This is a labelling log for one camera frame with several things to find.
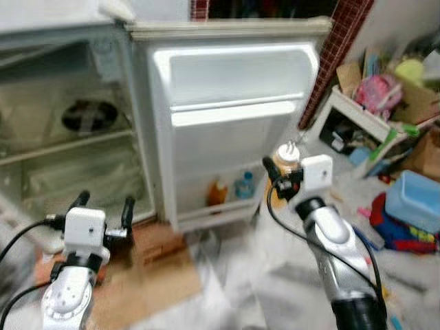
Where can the white fridge door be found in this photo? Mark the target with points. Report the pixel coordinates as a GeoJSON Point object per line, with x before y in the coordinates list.
{"type": "Point", "coordinates": [234, 82]}

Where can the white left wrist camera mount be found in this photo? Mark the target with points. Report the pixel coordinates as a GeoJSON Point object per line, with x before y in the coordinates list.
{"type": "Point", "coordinates": [85, 230]}

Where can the black fridge fan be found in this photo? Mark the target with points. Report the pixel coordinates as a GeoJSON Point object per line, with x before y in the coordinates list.
{"type": "Point", "coordinates": [89, 115]}

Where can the pink backpack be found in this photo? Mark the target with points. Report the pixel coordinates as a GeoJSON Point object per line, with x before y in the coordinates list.
{"type": "Point", "coordinates": [378, 95]}

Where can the blue water bottle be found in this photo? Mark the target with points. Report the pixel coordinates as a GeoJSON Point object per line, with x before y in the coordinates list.
{"type": "Point", "coordinates": [245, 187]}

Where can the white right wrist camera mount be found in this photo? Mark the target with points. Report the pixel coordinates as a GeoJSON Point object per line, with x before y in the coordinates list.
{"type": "Point", "coordinates": [317, 173]}

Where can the flat brown cardboard sheet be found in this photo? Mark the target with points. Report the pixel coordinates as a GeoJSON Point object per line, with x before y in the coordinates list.
{"type": "Point", "coordinates": [158, 275]}

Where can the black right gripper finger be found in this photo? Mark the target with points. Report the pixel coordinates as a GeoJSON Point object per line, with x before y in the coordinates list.
{"type": "Point", "coordinates": [272, 170]}

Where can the white storage rack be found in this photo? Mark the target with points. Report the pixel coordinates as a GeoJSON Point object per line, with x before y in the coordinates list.
{"type": "Point", "coordinates": [344, 110]}

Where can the yellow-green plastic toy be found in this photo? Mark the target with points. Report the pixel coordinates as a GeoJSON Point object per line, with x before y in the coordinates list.
{"type": "Point", "coordinates": [410, 71]}

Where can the orange juice bottle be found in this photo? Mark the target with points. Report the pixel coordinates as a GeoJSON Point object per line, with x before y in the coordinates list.
{"type": "Point", "coordinates": [217, 194]}

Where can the pale bottle white cap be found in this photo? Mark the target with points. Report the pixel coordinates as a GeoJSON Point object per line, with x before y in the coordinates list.
{"type": "Point", "coordinates": [287, 157]}

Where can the red brick tile column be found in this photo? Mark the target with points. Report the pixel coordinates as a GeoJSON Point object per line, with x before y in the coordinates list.
{"type": "Point", "coordinates": [337, 48]}

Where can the brown cardboard carton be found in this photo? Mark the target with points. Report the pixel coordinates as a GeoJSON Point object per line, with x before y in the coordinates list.
{"type": "Point", "coordinates": [427, 155]}

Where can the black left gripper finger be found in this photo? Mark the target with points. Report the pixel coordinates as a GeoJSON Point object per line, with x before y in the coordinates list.
{"type": "Point", "coordinates": [128, 213]}
{"type": "Point", "coordinates": [80, 200]}

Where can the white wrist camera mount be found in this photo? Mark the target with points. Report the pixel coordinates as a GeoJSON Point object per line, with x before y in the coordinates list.
{"type": "Point", "coordinates": [85, 230]}
{"type": "Point", "coordinates": [317, 173]}

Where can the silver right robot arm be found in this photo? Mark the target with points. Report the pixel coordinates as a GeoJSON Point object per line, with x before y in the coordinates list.
{"type": "Point", "coordinates": [337, 240]}

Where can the red and blue bag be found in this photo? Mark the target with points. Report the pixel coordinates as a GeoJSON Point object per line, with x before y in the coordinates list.
{"type": "Point", "coordinates": [399, 237]}

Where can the blue plastic container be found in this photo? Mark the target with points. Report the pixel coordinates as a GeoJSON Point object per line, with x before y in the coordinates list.
{"type": "Point", "coordinates": [416, 199]}

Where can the white fridge cabinet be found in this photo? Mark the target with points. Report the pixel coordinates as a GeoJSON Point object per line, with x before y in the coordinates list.
{"type": "Point", "coordinates": [69, 75]}

